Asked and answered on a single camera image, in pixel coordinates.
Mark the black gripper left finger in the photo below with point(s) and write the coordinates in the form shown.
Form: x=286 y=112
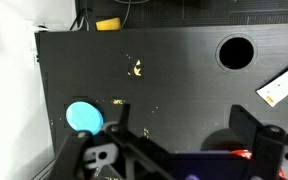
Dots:
x=140 y=150

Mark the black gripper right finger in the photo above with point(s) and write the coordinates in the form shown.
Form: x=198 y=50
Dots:
x=267 y=150

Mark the blue plate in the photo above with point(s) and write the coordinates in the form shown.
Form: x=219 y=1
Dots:
x=84 y=117

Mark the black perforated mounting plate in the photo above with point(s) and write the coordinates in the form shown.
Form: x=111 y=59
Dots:
x=200 y=11

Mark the red bowl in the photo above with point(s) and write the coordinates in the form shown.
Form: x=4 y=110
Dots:
x=240 y=154

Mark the yellow sponge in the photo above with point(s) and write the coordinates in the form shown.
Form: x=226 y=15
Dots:
x=108 y=24

